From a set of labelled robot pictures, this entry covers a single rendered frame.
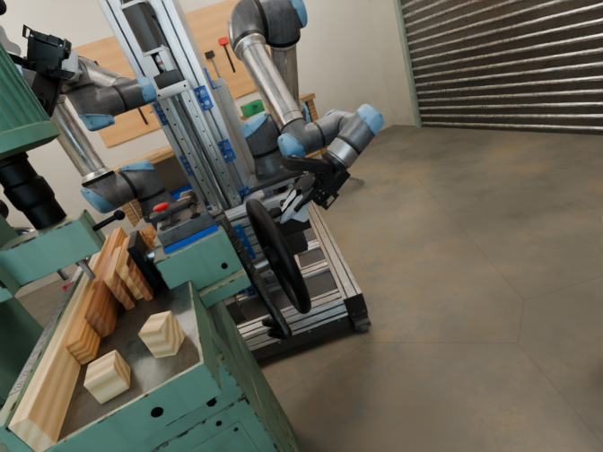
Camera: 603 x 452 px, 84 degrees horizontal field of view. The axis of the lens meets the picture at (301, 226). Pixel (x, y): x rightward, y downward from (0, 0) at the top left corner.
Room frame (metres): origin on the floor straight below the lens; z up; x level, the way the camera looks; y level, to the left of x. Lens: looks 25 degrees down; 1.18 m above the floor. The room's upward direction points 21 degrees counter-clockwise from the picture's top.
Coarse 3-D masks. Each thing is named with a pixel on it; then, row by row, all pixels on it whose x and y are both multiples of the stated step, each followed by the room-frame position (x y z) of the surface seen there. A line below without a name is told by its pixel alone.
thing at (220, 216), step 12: (216, 216) 0.64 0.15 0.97; (228, 228) 0.60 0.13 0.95; (240, 252) 0.61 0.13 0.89; (252, 264) 0.62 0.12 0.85; (252, 276) 0.61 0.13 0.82; (264, 288) 0.61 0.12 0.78; (264, 300) 0.62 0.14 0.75; (276, 312) 0.62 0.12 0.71; (264, 324) 0.77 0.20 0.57; (276, 324) 0.62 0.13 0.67; (276, 336) 0.68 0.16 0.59; (288, 336) 0.62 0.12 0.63
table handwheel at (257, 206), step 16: (256, 208) 0.65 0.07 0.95; (256, 224) 0.78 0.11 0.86; (272, 224) 0.60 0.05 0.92; (272, 240) 0.58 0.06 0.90; (272, 256) 0.65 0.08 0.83; (288, 256) 0.55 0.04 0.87; (288, 272) 0.54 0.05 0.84; (288, 288) 0.71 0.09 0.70; (304, 288) 0.54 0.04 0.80; (304, 304) 0.55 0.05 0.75
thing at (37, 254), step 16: (64, 224) 0.57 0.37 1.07; (80, 224) 0.58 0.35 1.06; (16, 240) 0.58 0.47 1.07; (32, 240) 0.56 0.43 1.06; (48, 240) 0.57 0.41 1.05; (64, 240) 0.57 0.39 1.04; (80, 240) 0.57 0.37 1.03; (96, 240) 0.59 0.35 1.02; (0, 256) 0.55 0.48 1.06; (16, 256) 0.55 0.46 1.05; (32, 256) 0.56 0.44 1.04; (48, 256) 0.56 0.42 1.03; (64, 256) 0.57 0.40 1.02; (80, 256) 0.57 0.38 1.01; (16, 272) 0.55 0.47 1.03; (32, 272) 0.55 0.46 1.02; (48, 272) 0.56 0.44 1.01
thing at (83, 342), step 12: (120, 228) 0.92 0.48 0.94; (120, 240) 0.85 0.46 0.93; (108, 252) 0.75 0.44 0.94; (84, 300) 0.54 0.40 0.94; (84, 312) 0.49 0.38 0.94; (84, 324) 0.45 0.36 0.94; (72, 336) 0.43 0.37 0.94; (84, 336) 0.43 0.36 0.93; (96, 336) 0.46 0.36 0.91; (72, 348) 0.41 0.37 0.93; (84, 348) 0.41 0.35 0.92; (96, 348) 0.43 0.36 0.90; (84, 360) 0.41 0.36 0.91
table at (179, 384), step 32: (160, 288) 0.56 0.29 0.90; (192, 288) 0.52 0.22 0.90; (224, 288) 0.54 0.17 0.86; (128, 320) 0.49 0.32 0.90; (192, 320) 0.42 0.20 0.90; (128, 352) 0.40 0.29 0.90; (192, 352) 0.35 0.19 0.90; (160, 384) 0.31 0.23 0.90; (192, 384) 0.32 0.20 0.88; (96, 416) 0.30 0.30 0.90; (128, 416) 0.30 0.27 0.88; (160, 416) 0.31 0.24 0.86; (64, 448) 0.28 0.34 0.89; (96, 448) 0.29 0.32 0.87
